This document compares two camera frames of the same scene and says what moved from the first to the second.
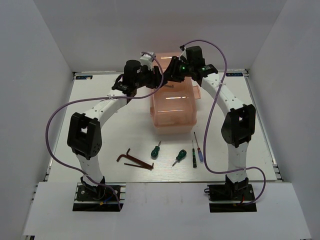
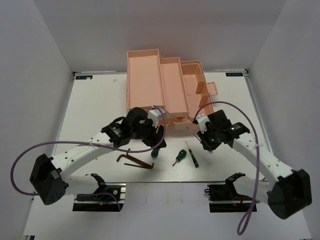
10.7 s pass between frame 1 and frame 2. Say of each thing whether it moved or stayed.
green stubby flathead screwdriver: stayed
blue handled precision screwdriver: moved
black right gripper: moved
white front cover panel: stayed
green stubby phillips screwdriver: stayed
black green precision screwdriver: moved
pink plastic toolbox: moved
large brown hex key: stayed
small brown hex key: stayed
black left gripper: moved
